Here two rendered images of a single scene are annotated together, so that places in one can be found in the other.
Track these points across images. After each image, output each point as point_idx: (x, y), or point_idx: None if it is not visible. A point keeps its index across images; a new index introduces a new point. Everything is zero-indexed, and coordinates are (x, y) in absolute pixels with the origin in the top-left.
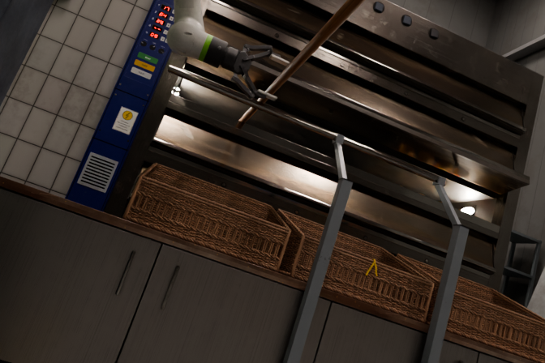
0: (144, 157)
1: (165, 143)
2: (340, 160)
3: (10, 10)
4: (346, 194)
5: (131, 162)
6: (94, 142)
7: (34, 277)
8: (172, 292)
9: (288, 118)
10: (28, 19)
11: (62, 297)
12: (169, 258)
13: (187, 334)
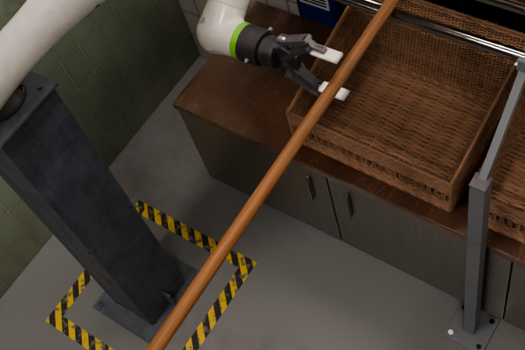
0: None
1: None
2: (498, 126)
3: (57, 203)
4: (480, 201)
5: None
6: None
7: (257, 173)
8: (353, 207)
9: (432, 33)
10: (76, 169)
11: (281, 187)
12: (337, 187)
13: (380, 234)
